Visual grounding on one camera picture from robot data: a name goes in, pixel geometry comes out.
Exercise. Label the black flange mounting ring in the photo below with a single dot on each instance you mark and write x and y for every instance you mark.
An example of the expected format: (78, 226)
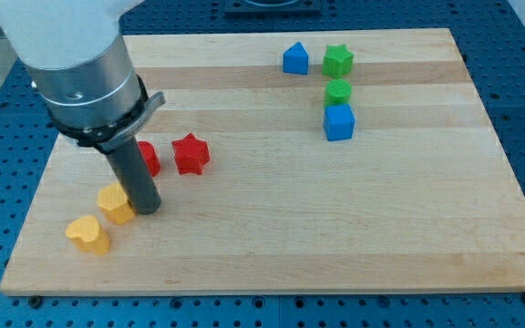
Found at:
(97, 112)

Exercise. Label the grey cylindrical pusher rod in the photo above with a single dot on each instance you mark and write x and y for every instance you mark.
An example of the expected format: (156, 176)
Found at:
(133, 175)

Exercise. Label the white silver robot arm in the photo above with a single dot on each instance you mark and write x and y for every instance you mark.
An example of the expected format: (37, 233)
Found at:
(76, 55)

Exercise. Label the red star block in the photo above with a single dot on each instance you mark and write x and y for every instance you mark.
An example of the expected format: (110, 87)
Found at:
(190, 154)

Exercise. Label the green star block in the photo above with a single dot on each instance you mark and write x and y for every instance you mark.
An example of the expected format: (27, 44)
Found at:
(338, 61)

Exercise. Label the red cylinder block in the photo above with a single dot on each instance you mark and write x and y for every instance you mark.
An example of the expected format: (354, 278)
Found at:
(150, 157)

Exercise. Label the yellow hexagon block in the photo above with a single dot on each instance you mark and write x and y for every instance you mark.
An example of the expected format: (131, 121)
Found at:
(114, 203)

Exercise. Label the yellow heart block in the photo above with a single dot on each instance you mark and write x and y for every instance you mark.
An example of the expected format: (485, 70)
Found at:
(88, 235)

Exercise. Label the blue triangle block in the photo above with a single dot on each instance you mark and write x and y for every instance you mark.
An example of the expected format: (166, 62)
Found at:
(296, 60)

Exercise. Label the blue cube block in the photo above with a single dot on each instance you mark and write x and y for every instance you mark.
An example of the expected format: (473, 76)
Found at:
(339, 122)

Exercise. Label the green cylinder block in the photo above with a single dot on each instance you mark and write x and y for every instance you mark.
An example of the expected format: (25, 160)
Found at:
(337, 92)

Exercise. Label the light wooden board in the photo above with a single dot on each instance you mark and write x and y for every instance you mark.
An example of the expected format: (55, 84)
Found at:
(422, 198)

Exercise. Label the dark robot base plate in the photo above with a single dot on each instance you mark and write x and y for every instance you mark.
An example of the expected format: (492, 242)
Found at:
(271, 7)

